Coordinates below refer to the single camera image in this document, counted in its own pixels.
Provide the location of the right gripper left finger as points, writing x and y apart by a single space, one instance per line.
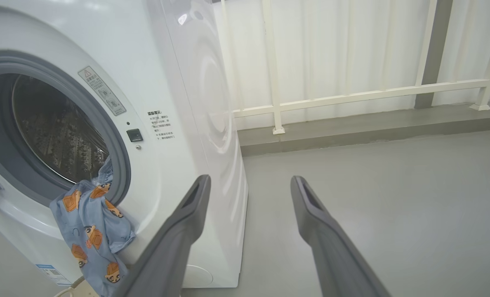
166 255

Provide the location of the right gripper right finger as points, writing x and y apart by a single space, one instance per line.
335 260

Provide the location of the blue patterned clothing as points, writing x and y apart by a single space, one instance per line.
92 231

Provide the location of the black door latch socket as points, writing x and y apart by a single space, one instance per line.
134 135

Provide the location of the white washing machine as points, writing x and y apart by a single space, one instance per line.
166 62

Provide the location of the round white filter cover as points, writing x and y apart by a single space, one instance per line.
197 276

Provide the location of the blue energy label sticker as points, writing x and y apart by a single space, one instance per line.
53 274

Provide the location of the grey warning sticker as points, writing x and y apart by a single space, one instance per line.
102 90

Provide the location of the white metal railing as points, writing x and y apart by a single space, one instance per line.
274 82

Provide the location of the grey building column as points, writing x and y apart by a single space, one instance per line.
432 53

